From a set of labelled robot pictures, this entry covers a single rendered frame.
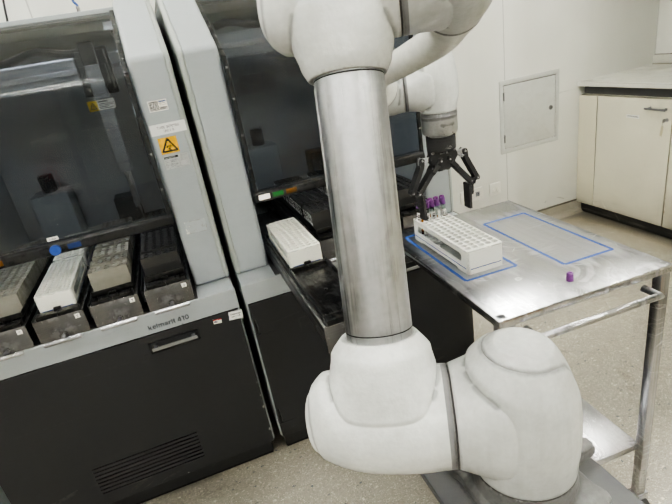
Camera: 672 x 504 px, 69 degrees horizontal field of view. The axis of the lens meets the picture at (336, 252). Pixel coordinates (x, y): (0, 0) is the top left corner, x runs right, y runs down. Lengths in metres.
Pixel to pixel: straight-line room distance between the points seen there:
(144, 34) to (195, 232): 0.59
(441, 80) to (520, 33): 2.17
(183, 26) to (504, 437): 1.39
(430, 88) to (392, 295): 0.67
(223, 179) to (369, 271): 0.96
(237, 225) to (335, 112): 0.98
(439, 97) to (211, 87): 0.67
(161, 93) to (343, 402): 1.08
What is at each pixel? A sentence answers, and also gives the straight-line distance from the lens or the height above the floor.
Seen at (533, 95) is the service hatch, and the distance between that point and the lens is 3.48.
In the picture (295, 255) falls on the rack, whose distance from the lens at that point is 1.42.
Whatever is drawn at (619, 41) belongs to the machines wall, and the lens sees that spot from 3.92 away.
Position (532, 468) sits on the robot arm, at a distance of 0.78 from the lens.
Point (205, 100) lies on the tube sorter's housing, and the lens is 1.55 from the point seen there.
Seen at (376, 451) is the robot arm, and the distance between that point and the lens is 0.74.
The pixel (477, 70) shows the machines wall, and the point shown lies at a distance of 3.22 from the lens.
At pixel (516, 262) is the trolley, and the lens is 1.30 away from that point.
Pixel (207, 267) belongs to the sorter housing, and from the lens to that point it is 1.65.
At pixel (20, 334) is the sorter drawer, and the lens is 1.66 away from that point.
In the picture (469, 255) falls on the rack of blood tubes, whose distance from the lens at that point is 1.23.
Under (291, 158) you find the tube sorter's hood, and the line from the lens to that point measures 1.59.
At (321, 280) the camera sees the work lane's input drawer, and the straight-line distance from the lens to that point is 1.35.
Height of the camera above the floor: 1.39
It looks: 23 degrees down
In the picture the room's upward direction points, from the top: 10 degrees counter-clockwise
